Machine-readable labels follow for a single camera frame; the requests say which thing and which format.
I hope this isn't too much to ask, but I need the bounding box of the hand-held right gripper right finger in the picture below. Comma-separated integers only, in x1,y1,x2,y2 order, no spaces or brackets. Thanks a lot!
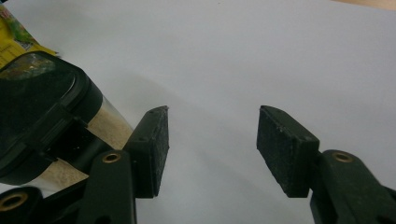
256,105,396,224

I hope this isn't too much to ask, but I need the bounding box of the wooden table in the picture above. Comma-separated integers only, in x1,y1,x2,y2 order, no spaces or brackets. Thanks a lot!
331,0,396,12

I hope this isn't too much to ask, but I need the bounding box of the yellow seasoning pouch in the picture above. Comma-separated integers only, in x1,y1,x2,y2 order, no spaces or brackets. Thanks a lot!
0,4,59,69

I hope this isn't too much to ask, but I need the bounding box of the glass jar with black lid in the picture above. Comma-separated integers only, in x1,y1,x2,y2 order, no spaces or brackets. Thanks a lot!
0,50,134,191

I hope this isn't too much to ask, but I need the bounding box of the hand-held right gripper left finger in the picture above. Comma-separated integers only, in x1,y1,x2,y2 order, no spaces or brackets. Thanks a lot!
76,105,171,224

